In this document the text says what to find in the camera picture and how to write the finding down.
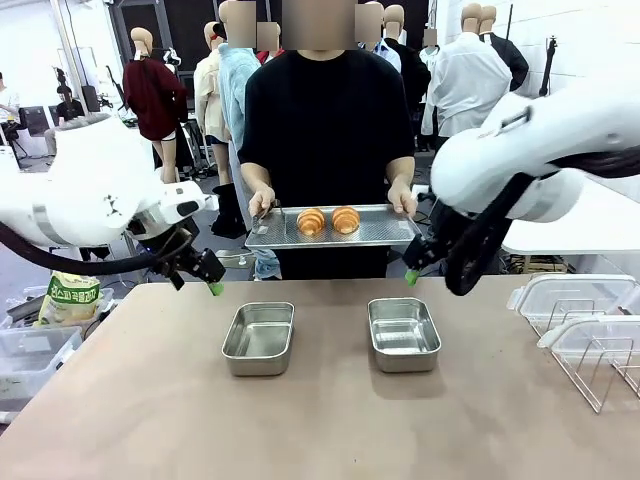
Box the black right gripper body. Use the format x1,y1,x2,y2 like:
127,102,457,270
403,235,451,274

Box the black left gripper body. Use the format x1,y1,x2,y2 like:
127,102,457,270
160,228,226,285

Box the perforated metal baking tray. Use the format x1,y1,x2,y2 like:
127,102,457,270
244,203,424,251

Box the rectangular steel container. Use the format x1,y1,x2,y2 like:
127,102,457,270
221,301,296,377
367,297,443,374

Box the metal tongs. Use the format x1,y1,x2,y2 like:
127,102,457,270
251,199,286,236

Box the golden croissant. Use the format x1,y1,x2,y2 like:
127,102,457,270
296,207,327,236
331,205,361,235

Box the clear plastic clip lid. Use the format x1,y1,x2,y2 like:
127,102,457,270
508,273,640,324
537,314,640,369

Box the person's left forearm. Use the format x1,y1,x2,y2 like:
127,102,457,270
386,157,415,187

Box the person's right forearm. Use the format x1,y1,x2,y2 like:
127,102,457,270
241,162,274,197

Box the person's left hand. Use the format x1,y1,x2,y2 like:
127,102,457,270
388,180,418,217

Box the person's right hand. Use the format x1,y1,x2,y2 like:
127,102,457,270
248,185,277,221

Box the yellow green snack bag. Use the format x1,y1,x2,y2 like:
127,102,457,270
33,271,104,329

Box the grey plastic crate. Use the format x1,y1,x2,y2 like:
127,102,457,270
5,287,116,327

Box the person in black T-shirt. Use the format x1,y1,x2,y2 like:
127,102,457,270
237,0,416,281

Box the clear plastic storage bin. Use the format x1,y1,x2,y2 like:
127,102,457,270
0,324,84,401

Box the white table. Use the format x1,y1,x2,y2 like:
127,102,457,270
499,179,640,257

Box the mannequin in cream shirt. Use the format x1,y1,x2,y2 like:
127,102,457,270
193,20,234,186

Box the mannequin in white shirt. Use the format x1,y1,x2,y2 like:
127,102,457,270
421,2,514,139

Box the mannequin in dark red sweater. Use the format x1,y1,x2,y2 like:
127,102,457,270
122,27,189,184

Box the mannequin in black clothes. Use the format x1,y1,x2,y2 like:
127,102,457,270
382,4,432,151

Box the mannequin in light blue fleece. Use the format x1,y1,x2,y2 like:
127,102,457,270
218,0,261,201

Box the mannequin in light blue shirt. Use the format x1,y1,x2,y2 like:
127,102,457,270
357,2,402,72

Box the seated person in black shirt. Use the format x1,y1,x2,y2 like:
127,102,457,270
43,84,87,154

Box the mannequin in black jacket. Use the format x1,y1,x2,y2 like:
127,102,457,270
479,5,530,94

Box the black tripod stand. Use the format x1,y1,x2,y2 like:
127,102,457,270
538,35,559,99

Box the mannequin in red jacket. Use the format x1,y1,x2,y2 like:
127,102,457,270
255,22,286,65

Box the person in white shirt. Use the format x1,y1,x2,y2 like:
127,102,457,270
0,72,22,132

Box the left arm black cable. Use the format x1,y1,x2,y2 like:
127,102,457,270
0,219,196,291

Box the metal wire rack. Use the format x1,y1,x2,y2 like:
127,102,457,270
529,297,640,415

